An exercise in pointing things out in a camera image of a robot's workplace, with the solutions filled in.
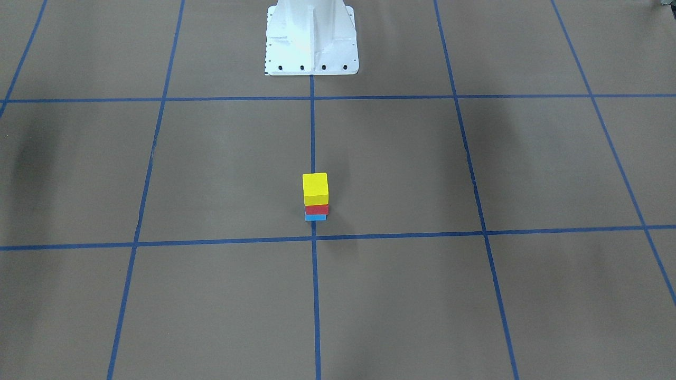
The yellow wooden block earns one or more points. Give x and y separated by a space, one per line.
315 188

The red wooden block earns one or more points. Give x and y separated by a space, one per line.
319 209

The blue wooden block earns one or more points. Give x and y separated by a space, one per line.
315 217

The white camera stand base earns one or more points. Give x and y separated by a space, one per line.
311 38

